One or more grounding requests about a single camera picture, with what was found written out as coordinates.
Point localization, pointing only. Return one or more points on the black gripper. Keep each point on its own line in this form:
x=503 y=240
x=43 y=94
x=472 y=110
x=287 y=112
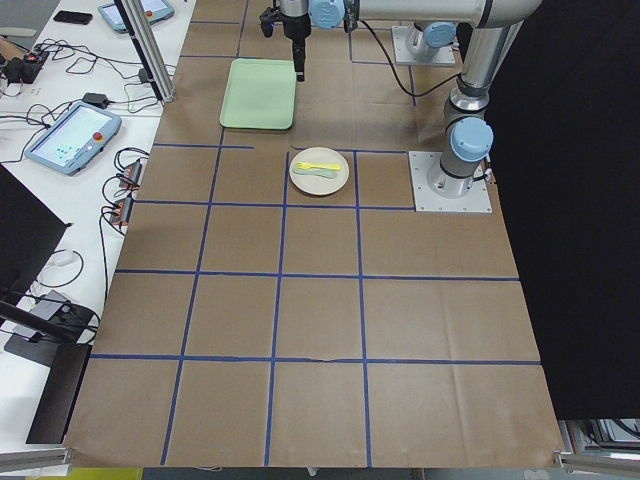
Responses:
x=295 y=27

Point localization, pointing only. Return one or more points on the yellow plastic fork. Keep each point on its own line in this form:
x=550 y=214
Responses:
x=317 y=166

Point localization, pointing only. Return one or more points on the white round plate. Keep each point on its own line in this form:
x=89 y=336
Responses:
x=317 y=186

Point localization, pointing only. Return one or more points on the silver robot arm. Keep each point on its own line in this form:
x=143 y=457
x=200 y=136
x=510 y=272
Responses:
x=494 y=27
x=429 y=43

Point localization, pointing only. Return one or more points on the light green plastic tray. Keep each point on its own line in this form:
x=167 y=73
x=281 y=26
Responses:
x=260 y=94

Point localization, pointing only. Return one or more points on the teal plastic spoon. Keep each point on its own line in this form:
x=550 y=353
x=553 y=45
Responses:
x=317 y=172

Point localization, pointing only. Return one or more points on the black power adapter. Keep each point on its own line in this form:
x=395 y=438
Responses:
x=96 y=99

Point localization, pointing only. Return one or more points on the grey usb hub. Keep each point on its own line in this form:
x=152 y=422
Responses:
x=122 y=212
x=129 y=178

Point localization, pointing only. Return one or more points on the black smartphone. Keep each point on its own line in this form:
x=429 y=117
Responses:
x=73 y=17

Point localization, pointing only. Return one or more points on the near teach pendant tablet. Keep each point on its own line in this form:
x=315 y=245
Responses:
x=74 y=139

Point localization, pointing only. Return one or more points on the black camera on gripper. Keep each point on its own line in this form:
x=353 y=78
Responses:
x=268 y=19

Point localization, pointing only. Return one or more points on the aluminium frame post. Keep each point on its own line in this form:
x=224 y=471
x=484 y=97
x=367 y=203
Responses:
x=144 y=42

